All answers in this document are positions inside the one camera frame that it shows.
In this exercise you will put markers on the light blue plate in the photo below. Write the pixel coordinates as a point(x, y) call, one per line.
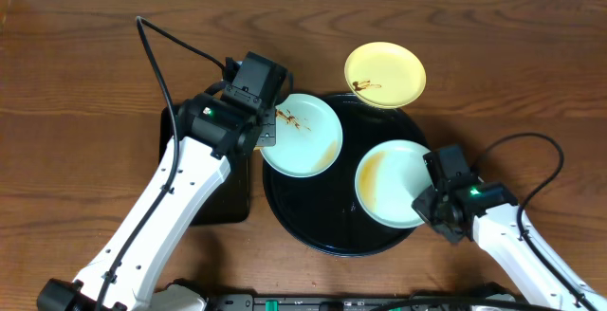
point(388, 179)
point(308, 137)

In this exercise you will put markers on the black round tray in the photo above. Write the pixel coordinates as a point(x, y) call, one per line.
point(323, 211)

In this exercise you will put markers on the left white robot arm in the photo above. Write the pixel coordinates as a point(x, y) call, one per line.
point(210, 137)

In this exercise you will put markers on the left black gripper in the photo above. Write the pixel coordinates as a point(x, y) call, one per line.
point(267, 131)

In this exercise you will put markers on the black rectangular tray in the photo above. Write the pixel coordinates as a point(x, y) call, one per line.
point(230, 202)

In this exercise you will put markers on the yellow plate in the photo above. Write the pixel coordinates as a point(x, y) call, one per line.
point(385, 75)

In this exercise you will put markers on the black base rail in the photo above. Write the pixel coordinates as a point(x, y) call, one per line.
point(332, 303)

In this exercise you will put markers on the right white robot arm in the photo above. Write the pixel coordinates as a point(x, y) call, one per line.
point(489, 215)

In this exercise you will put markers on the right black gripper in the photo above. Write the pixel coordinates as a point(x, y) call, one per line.
point(428, 208)

